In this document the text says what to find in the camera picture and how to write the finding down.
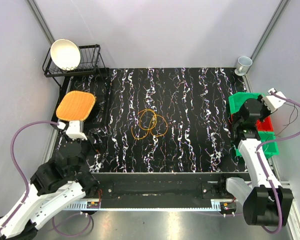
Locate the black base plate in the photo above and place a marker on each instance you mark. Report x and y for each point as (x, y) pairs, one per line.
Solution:
(162, 191)

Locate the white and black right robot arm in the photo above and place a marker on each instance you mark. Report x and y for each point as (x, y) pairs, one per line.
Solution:
(257, 162)

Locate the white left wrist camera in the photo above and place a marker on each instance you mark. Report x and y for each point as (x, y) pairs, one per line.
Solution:
(73, 130)

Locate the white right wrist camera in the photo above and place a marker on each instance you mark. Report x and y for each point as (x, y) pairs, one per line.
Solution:
(274, 100)

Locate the green bin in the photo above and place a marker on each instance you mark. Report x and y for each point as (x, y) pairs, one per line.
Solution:
(237, 102)
(269, 149)

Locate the white mug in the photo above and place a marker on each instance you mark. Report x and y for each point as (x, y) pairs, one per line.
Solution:
(242, 66)

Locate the black wire dish rack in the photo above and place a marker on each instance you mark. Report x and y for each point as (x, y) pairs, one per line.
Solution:
(91, 63)

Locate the orange woven basket tray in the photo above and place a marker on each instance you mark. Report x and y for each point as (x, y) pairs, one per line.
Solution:
(76, 106)

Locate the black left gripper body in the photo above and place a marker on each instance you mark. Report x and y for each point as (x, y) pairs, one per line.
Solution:
(97, 146)

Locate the green bin near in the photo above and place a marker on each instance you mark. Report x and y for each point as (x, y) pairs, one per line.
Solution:
(269, 149)

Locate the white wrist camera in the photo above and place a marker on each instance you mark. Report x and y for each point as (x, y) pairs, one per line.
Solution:
(274, 100)
(73, 130)

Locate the green bin far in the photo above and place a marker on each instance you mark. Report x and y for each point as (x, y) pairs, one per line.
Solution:
(237, 102)

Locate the aluminium frame rail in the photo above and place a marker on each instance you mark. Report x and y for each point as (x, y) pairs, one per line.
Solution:
(223, 207)

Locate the black tray under basket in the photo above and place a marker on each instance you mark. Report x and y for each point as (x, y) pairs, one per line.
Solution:
(97, 84)

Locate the white bowl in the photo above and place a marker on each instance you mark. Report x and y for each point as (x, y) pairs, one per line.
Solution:
(65, 54)

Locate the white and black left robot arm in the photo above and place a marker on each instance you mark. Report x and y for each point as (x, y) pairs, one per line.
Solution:
(55, 185)

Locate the red bin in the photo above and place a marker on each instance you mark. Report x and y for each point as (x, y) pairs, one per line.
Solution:
(262, 126)

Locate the black marbled mat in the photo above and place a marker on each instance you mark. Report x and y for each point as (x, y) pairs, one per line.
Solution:
(169, 120)

